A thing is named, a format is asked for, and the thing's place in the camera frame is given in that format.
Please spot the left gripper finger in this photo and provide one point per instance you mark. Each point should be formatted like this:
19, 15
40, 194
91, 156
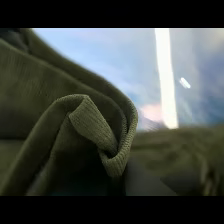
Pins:
143, 183

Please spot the dark green garment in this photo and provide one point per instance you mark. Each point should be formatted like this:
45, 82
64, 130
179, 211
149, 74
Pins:
50, 100

